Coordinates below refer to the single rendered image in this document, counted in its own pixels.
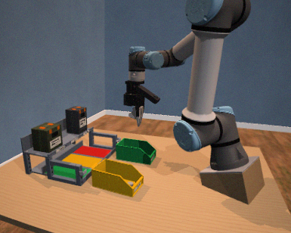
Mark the grey metal shelf rack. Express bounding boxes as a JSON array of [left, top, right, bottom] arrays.
[[20, 118, 121, 186]]

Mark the green bin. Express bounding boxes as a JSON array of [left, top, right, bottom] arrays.
[[116, 138, 156, 165]]

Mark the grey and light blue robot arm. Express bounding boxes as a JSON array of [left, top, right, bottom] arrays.
[[128, 0, 251, 171]]

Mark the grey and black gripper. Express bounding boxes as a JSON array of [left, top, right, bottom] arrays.
[[124, 80, 145, 127]]

